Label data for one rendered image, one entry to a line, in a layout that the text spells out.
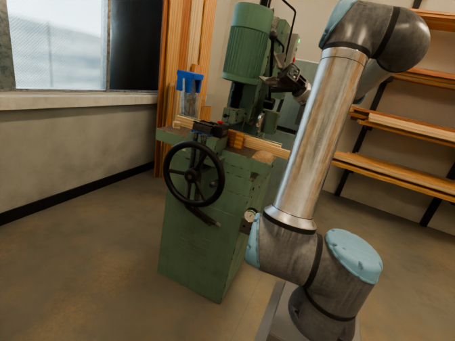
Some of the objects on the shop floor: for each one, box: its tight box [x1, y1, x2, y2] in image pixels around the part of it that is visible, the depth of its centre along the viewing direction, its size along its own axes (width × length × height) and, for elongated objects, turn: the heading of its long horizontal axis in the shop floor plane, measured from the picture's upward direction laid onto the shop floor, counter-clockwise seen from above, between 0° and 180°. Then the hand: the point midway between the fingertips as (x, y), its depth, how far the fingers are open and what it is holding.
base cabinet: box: [157, 170, 272, 304], centre depth 162 cm, size 45×58×71 cm
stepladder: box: [176, 70, 204, 118], centre depth 218 cm, size 27×25×116 cm
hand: (263, 63), depth 104 cm, fingers open, 14 cm apart
